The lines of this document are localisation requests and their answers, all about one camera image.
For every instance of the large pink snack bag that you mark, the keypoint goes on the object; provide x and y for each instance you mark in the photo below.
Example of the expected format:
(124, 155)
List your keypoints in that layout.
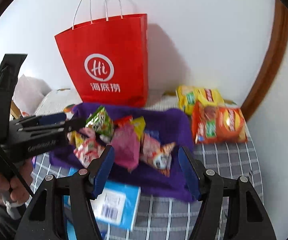
(127, 147)

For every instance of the yellow snack packet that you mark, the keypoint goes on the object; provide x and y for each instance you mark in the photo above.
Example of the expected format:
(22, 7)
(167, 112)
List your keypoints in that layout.
(139, 126)

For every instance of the green snack packet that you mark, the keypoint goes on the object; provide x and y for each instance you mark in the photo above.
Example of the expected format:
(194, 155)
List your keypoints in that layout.
(101, 123)

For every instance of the red paper shopping bag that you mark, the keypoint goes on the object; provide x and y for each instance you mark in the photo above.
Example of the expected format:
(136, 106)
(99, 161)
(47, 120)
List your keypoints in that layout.
(107, 59)

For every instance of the brown wooden door frame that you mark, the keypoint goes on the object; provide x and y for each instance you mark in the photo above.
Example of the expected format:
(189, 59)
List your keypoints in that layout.
(271, 62)

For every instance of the pink cartoon snack packet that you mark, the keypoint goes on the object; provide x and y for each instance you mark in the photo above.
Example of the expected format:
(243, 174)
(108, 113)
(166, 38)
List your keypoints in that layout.
(149, 145)

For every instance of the blue snack packet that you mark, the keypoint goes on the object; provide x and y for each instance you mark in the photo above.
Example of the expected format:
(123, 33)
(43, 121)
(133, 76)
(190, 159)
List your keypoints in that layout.
(153, 133)

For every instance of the purple towel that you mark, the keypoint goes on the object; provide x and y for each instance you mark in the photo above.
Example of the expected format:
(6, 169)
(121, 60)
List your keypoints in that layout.
(173, 126)

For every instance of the white Miniso plastic bag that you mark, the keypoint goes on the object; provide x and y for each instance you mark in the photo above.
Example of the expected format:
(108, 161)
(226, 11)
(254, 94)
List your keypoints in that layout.
(29, 93)

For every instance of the red white snack packet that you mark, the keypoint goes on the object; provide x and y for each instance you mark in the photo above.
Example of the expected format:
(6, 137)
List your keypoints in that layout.
(89, 150)

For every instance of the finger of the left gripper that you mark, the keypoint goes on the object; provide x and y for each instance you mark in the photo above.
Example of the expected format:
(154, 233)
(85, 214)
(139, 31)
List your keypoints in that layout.
(60, 127)
(38, 120)

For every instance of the red festive snack packet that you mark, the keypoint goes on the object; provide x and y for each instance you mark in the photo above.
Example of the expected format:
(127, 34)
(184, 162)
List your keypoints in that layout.
(122, 121)

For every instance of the person's left hand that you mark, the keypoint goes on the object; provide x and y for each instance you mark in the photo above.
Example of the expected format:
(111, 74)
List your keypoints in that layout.
(19, 194)

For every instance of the orange chips bag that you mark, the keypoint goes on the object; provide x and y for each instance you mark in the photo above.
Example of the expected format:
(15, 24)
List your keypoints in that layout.
(215, 124)

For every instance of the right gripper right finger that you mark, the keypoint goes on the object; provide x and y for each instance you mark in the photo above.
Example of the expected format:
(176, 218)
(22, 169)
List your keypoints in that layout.
(246, 218)

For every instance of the red panda snack packet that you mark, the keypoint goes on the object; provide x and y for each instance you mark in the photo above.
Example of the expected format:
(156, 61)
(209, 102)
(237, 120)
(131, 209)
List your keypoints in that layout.
(161, 158)

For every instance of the yellow chips bag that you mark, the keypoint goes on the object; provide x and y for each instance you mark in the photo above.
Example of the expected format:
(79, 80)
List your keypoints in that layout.
(189, 96)

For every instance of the blue rectangular box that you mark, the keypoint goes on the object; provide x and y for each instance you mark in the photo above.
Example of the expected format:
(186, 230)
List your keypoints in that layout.
(116, 207)

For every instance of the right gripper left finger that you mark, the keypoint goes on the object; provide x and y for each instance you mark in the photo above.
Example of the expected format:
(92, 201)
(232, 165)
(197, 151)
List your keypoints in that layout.
(45, 216)

